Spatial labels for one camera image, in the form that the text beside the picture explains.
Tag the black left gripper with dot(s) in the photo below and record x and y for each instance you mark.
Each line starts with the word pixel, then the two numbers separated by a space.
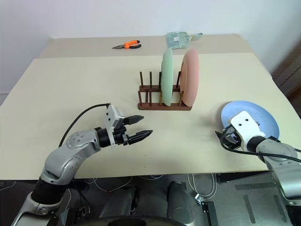
pixel 120 137

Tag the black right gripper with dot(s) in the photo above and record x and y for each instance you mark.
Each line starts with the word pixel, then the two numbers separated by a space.
pixel 231 139

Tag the blue plate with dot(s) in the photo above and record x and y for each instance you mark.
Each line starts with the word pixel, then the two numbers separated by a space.
pixel 265 115

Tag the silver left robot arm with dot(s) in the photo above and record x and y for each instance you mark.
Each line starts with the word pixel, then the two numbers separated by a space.
pixel 70 162

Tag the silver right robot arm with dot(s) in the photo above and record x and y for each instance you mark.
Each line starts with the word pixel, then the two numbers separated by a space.
pixel 282 169

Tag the wooden dish rack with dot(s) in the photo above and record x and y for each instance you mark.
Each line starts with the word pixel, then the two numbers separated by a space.
pixel 162 107

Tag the green plate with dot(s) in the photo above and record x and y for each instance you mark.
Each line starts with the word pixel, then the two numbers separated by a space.
pixel 167 77

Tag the pink plate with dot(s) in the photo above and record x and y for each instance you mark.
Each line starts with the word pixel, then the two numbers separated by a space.
pixel 191 77

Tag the small metal clamp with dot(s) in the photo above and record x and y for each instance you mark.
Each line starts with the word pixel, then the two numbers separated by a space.
pixel 199 199

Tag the black box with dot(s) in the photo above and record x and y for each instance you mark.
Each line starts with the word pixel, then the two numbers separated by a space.
pixel 210 213

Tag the dark rounded shape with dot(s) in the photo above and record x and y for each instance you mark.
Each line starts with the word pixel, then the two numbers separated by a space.
pixel 179 202

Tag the clear plastic packaging bag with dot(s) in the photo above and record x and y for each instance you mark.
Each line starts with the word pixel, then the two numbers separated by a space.
pixel 176 40

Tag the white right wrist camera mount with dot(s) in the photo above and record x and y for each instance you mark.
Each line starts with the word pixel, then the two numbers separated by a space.
pixel 247 128

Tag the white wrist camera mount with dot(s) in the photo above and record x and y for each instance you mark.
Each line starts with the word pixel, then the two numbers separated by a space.
pixel 113 115
pixel 247 128

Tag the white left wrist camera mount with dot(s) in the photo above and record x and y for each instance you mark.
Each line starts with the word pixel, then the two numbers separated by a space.
pixel 113 115

